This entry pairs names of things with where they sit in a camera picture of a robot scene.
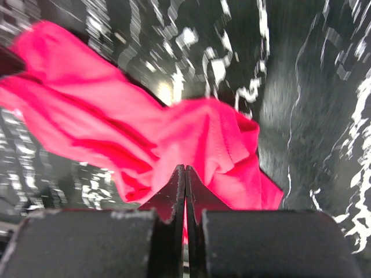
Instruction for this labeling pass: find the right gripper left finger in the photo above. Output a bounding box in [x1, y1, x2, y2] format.
[139, 165, 186, 277]

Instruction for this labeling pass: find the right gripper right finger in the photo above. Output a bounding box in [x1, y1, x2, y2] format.
[185, 166, 231, 277]

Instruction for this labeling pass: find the magenta t shirt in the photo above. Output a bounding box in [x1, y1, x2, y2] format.
[1, 21, 283, 210]

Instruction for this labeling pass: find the black marble pattern mat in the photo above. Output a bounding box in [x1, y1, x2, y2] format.
[1, 1, 370, 277]

